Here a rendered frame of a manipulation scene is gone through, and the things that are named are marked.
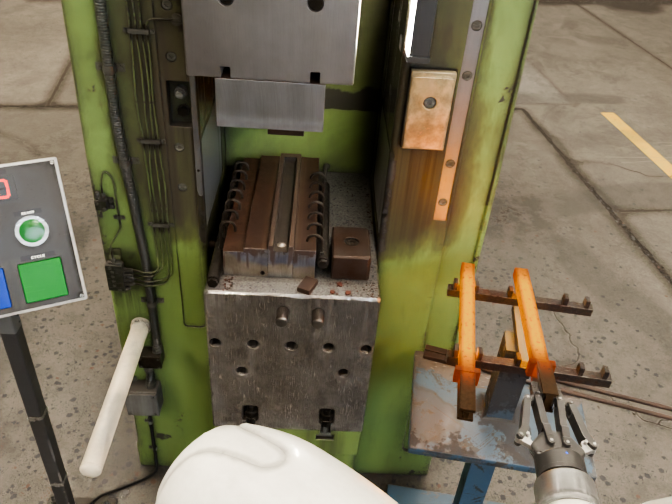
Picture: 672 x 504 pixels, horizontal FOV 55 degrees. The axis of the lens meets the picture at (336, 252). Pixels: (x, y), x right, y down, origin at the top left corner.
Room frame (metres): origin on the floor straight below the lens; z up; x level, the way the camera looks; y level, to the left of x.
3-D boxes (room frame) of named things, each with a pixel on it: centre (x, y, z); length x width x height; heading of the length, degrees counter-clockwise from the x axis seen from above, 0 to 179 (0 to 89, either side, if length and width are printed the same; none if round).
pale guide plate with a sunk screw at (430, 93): (1.26, -0.17, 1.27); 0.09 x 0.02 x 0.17; 93
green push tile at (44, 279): (0.93, 0.55, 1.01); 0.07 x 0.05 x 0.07; 118
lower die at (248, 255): (1.32, 0.15, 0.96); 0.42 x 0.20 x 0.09; 3
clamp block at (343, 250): (1.18, -0.03, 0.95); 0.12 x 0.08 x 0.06; 3
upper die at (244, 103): (1.32, 0.15, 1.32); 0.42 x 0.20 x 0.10; 3
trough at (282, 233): (1.32, 0.13, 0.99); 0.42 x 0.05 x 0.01; 3
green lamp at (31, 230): (0.97, 0.57, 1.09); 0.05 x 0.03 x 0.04; 93
